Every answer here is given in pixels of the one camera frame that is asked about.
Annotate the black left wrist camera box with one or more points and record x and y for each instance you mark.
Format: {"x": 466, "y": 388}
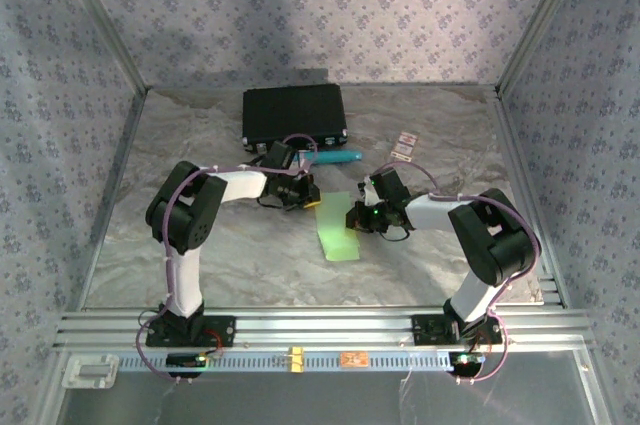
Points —
{"x": 278, "y": 155}

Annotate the aluminium frame post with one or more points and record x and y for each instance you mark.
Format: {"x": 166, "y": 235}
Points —
{"x": 545, "y": 15}

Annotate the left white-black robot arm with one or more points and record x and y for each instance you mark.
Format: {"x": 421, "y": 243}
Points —
{"x": 185, "y": 225}

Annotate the small black board, green light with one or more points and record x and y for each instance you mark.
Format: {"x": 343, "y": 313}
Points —
{"x": 186, "y": 360}
{"x": 467, "y": 360}

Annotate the light green paper sheet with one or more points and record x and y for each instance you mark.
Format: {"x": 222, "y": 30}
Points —
{"x": 336, "y": 235}

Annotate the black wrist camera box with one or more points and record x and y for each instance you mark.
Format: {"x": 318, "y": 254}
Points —
{"x": 390, "y": 185}
{"x": 278, "y": 155}

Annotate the aluminium mounting rail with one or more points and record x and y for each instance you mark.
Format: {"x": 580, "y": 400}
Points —
{"x": 325, "y": 327}

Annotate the orange label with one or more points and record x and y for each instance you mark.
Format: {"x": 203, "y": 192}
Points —
{"x": 354, "y": 359}

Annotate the black hard case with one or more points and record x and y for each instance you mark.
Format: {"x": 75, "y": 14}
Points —
{"x": 294, "y": 112}

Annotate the teal cylindrical tube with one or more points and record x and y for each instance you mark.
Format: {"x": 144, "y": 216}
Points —
{"x": 335, "y": 157}

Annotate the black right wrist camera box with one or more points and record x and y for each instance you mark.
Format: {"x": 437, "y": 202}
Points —
{"x": 390, "y": 185}

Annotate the grey metal bracket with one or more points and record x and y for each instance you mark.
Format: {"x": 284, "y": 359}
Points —
{"x": 90, "y": 371}

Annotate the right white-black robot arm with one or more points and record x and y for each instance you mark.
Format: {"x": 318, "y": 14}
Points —
{"x": 495, "y": 240}

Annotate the clear packet with printed cards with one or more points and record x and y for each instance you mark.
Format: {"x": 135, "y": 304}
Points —
{"x": 403, "y": 146}

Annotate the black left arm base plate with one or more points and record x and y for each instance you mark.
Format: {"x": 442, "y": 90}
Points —
{"x": 220, "y": 332}

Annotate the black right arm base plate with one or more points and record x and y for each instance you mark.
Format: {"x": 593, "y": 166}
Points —
{"x": 430, "y": 330}

